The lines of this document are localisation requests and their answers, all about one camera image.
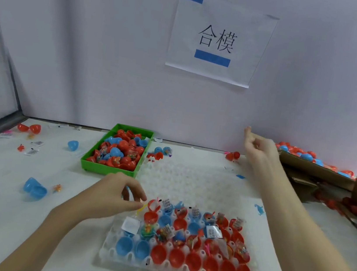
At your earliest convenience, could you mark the person's right forearm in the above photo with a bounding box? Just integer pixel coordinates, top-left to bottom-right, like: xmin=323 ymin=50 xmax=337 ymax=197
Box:
xmin=242 ymin=165 xmax=357 ymax=271

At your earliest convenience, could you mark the person's right hand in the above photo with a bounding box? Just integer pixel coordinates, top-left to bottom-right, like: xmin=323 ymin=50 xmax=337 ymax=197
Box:
xmin=238 ymin=125 xmax=287 ymax=182

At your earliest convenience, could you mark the blue egg shell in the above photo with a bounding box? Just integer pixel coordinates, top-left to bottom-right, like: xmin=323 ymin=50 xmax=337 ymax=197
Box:
xmin=22 ymin=176 xmax=50 ymax=201

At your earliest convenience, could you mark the person's left forearm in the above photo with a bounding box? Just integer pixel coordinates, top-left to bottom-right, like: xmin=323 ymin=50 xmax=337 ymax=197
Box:
xmin=0 ymin=192 xmax=90 ymax=271

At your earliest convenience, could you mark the person's left hand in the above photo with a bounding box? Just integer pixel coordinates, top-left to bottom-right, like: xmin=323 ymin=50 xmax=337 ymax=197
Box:
xmin=69 ymin=167 xmax=151 ymax=228

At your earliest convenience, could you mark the single blue egg half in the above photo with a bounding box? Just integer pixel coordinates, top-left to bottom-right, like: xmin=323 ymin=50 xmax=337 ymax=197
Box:
xmin=66 ymin=139 xmax=80 ymax=153

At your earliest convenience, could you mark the green plastic tray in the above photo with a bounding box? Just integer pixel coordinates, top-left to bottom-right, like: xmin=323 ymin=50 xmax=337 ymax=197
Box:
xmin=80 ymin=119 xmax=155 ymax=181

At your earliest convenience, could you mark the small capsule cluster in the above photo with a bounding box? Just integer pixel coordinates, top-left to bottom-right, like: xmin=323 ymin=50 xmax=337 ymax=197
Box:
xmin=147 ymin=143 xmax=174 ymax=163

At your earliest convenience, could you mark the white paper sign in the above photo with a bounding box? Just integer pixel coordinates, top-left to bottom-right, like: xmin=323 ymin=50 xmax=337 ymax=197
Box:
xmin=163 ymin=0 xmax=283 ymax=92

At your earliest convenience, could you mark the pile of finished eggs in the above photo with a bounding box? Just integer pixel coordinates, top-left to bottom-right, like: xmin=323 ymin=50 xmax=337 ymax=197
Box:
xmin=273 ymin=140 xmax=357 ymax=181

